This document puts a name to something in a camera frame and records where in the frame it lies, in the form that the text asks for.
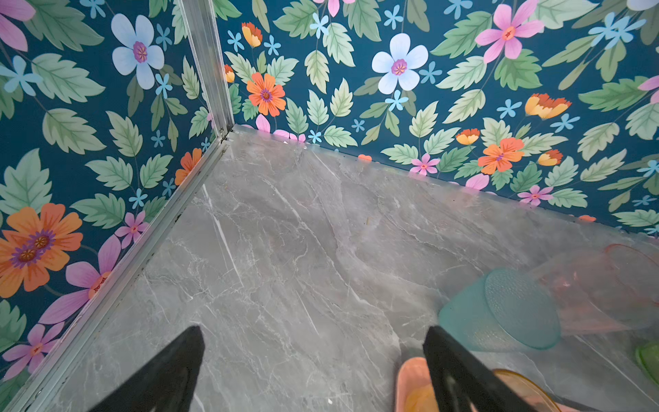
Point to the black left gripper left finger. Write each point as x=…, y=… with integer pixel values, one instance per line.
x=166, y=383

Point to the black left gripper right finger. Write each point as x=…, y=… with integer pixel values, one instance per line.
x=463, y=383

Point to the pink plastic tray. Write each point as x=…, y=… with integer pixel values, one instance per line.
x=414, y=390

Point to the teal frosted cup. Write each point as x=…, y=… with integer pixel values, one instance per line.
x=504, y=311

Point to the pink transparent cup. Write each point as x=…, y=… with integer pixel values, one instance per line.
x=611, y=289

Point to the green short cup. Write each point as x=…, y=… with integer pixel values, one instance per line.
x=647, y=358

